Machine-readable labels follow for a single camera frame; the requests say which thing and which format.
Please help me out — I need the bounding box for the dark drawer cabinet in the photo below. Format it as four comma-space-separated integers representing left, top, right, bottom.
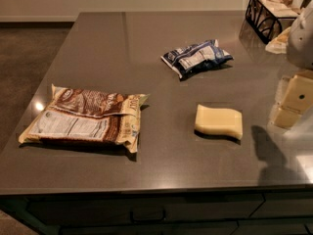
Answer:
0, 192, 313, 235

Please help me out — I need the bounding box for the brown chip bag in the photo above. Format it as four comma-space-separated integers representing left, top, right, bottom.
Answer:
19, 86, 148, 153

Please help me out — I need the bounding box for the yellow sponge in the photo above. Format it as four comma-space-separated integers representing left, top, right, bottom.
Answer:
195, 105, 243, 140

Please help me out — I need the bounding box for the blue chip bag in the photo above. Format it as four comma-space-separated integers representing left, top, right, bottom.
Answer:
161, 39, 233, 79

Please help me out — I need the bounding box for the black drawer handle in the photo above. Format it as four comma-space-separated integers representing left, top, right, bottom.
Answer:
130, 209, 166, 223

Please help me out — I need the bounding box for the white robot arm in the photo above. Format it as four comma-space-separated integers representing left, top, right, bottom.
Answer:
270, 0, 313, 129

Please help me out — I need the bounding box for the black wire basket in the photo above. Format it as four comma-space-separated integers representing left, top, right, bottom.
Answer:
246, 0, 300, 44

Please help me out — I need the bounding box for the white packet beside basket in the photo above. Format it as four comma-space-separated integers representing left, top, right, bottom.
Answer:
265, 27, 291, 54

